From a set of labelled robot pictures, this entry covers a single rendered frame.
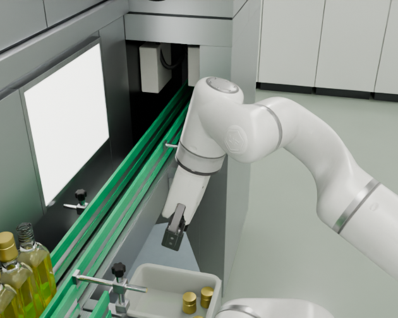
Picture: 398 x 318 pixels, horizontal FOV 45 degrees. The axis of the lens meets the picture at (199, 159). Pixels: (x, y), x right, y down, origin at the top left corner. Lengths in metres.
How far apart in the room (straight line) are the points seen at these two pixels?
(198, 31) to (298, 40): 2.86
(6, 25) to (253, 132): 0.68
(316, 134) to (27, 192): 0.73
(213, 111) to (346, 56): 3.86
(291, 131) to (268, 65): 3.86
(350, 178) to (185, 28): 1.13
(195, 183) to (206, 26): 0.97
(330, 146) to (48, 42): 0.78
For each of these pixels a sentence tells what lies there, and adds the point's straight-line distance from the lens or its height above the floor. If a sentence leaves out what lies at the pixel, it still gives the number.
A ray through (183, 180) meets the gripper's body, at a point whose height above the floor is 1.31.
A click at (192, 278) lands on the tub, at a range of 1.27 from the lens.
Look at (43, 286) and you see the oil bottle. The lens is 1.04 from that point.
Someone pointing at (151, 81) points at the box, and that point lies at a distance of 1.89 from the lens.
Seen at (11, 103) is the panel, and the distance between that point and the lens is 1.11.
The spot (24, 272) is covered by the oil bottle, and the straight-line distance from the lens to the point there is 0.97.
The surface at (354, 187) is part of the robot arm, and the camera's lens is 0.61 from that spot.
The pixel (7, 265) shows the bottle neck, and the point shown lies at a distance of 0.96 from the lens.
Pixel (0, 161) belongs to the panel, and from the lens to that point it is 1.10.
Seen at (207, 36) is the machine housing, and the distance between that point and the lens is 1.64.
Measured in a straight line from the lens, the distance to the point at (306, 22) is 4.41.
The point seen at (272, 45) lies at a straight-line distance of 4.49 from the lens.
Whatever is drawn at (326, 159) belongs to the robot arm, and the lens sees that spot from 0.69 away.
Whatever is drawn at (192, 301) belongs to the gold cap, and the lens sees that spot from 1.24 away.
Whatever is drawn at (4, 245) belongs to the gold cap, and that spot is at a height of 1.16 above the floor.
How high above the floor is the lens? 1.71
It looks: 30 degrees down
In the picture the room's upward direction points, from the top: straight up
